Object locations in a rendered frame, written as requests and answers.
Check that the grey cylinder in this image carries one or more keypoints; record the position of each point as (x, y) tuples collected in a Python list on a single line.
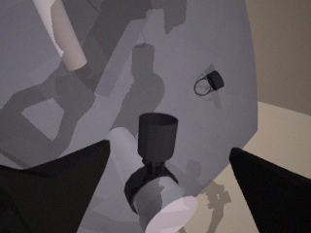
[(162, 205)]

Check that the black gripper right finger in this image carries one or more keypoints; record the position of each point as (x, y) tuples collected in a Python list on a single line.
[(279, 199)]

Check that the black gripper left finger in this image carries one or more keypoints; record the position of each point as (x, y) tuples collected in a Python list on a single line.
[(52, 197)]

